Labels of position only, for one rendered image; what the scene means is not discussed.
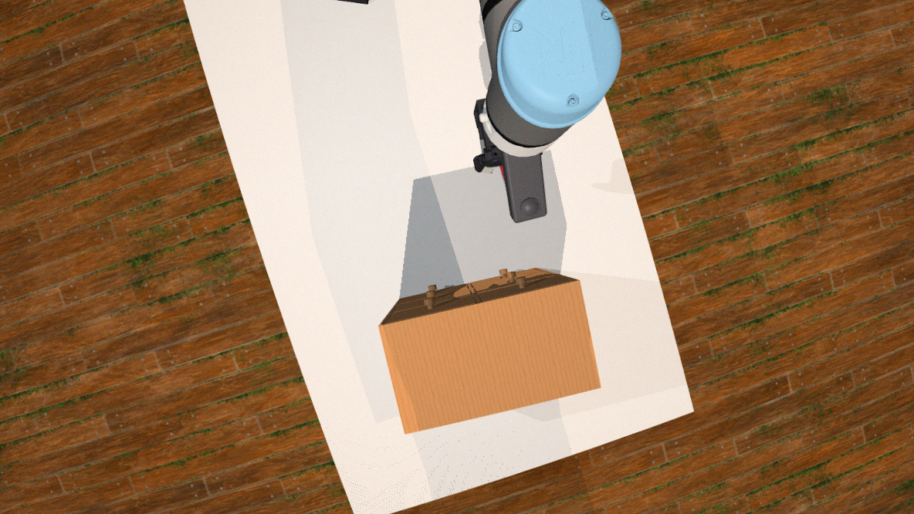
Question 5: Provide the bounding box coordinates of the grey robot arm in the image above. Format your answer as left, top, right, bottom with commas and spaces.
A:
479, 0, 621, 223

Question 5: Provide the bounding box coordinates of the brown wooden drawer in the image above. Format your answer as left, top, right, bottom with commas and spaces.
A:
385, 296, 475, 324
474, 272, 555, 294
478, 276, 572, 302
393, 289, 471, 313
399, 284, 468, 304
471, 269, 541, 288

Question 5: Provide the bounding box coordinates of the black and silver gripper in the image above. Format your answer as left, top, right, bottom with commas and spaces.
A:
473, 98, 502, 174

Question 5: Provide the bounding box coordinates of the brown wooden chest of drawers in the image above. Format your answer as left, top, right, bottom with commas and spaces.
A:
378, 268, 601, 435

